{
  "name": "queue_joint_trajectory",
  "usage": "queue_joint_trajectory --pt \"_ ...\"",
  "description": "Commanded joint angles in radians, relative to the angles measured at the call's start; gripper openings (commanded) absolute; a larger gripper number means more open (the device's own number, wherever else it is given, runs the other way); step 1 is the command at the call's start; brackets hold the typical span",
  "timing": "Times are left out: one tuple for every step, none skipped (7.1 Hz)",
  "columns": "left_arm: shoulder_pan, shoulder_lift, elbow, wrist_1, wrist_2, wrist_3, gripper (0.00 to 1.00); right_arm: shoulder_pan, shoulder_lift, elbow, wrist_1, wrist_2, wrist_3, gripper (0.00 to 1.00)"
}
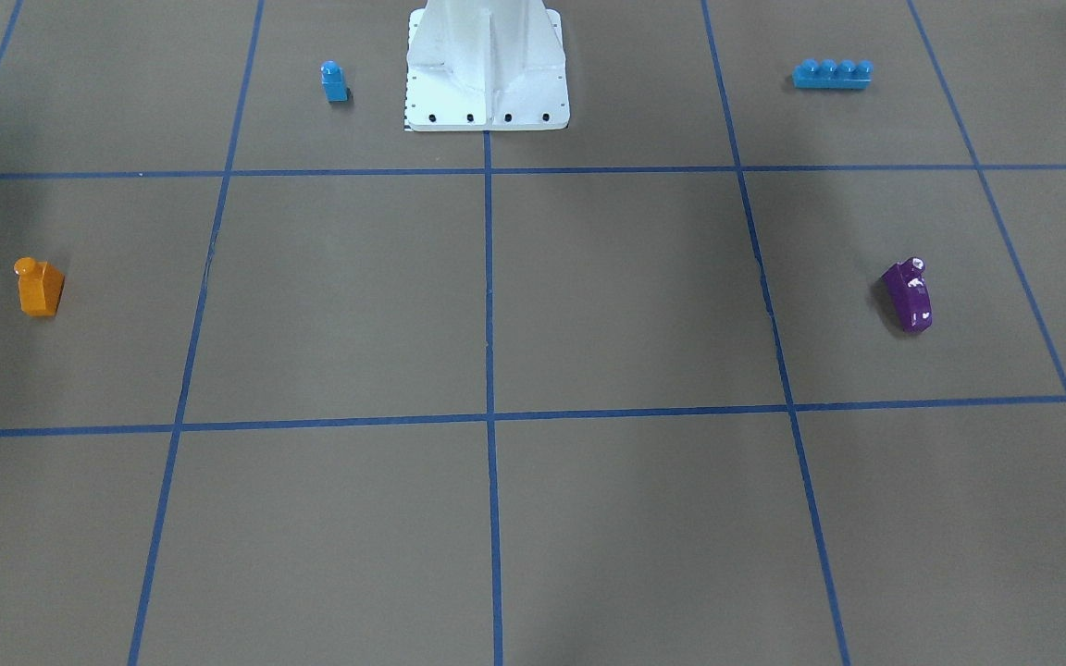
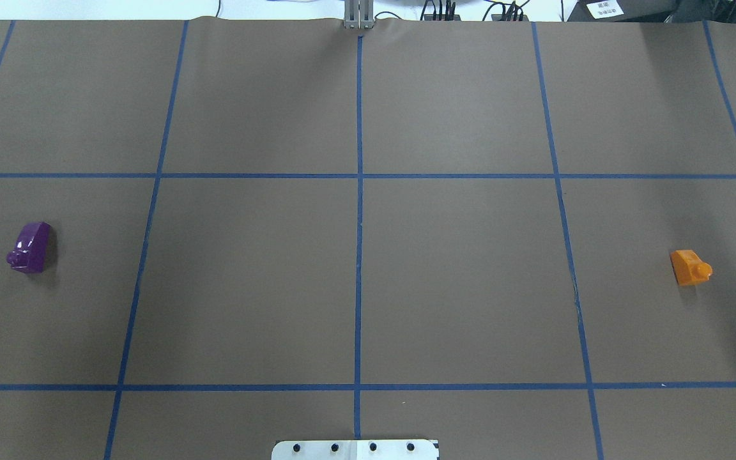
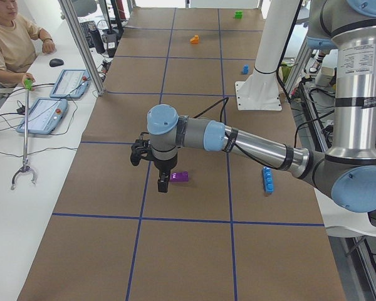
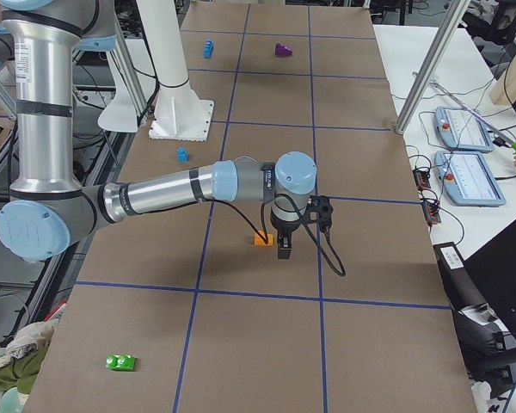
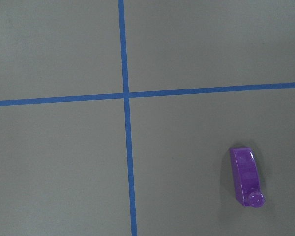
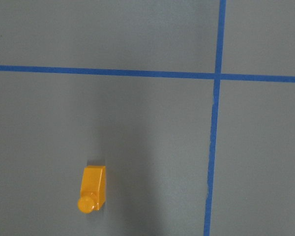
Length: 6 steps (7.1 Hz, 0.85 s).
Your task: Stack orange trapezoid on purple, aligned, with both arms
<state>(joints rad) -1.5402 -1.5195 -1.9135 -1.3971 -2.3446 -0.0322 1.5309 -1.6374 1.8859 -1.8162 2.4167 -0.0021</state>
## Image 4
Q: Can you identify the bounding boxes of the teach pendant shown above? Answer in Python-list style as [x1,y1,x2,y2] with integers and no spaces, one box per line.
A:
[434,107,494,153]
[434,151,507,207]

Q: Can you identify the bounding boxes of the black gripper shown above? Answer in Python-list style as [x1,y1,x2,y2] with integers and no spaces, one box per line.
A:
[270,213,300,260]

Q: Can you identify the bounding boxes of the green two-stud block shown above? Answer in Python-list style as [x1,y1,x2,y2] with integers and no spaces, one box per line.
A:
[105,354,137,372]

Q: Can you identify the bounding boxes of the white camera stand pillar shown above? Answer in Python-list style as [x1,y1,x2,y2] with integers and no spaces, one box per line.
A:
[137,0,214,141]

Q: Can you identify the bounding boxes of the black camera cable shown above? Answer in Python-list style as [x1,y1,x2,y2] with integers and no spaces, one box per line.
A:
[206,193,347,277]

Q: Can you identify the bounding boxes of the black laptop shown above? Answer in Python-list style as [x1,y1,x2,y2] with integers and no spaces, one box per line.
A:
[464,219,516,338]

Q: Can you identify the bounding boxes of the aluminium frame post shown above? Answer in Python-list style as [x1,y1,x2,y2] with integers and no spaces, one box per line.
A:
[394,0,470,134]

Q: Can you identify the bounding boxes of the crumpled cloth pile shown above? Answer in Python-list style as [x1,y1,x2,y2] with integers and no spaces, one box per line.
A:
[0,320,58,412]

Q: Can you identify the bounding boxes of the orange trapezoid block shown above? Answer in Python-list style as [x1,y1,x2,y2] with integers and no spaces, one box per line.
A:
[254,231,274,246]

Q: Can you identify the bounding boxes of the lower teach pendant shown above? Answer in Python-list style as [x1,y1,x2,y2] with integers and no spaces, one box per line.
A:
[434,151,507,207]

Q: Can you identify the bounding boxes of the brown paper table cover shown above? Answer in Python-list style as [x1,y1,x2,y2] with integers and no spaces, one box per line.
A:
[25,3,476,412]

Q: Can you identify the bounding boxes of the upper teach pendant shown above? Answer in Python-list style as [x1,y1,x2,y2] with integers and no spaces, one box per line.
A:
[434,107,494,153]

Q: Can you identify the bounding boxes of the blue small block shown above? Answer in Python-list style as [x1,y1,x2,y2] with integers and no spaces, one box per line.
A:
[176,147,188,163]

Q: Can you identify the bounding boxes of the black relay board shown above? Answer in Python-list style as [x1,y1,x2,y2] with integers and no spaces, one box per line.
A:
[412,168,441,227]

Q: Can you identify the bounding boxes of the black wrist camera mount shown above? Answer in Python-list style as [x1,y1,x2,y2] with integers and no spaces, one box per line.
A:
[306,195,334,233]

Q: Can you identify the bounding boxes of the blue long block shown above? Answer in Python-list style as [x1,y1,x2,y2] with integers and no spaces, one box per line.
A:
[203,39,214,59]

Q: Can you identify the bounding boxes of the purple trapezoid block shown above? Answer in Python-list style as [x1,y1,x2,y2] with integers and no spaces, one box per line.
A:
[274,43,293,58]

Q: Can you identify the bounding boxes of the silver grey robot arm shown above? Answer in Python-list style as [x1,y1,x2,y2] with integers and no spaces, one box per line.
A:
[0,1,316,261]

